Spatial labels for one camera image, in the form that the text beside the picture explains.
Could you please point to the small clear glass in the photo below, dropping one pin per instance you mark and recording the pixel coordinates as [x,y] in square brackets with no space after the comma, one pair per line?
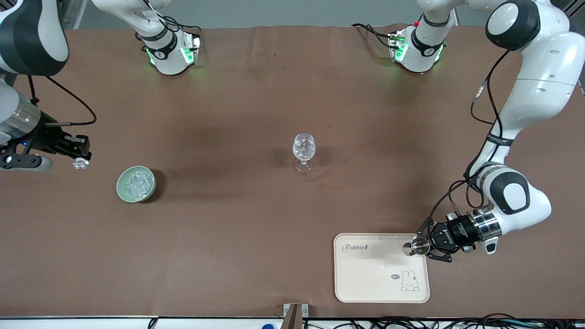
[419,245]

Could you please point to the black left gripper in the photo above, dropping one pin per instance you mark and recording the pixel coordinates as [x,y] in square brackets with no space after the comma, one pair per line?
[457,231]

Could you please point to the white rabbit print tray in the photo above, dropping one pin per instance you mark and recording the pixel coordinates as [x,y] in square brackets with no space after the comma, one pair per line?
[374,274]

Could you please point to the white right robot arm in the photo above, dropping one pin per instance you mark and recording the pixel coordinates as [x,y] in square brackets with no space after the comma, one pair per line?
[27,36]

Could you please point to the clear wine glass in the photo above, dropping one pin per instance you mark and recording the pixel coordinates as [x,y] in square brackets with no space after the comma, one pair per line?
[304,146]

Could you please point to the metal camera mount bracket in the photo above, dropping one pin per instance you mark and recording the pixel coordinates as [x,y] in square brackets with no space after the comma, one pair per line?
[295,315]

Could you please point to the single clear ice cube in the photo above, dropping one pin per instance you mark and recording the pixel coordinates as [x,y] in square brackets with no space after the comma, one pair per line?
[81,163]

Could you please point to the pale green ceramic bowl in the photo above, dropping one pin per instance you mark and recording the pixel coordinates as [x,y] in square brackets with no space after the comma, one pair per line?
[120,185]

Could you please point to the brown table mat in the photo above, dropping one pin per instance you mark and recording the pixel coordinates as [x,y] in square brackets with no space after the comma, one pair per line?
[228,114]

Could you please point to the pile of clear ice cubes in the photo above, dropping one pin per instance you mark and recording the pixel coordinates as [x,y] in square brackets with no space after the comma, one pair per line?
[138,183]

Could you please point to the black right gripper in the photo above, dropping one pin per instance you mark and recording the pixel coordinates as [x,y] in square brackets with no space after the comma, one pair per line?
[47,137]

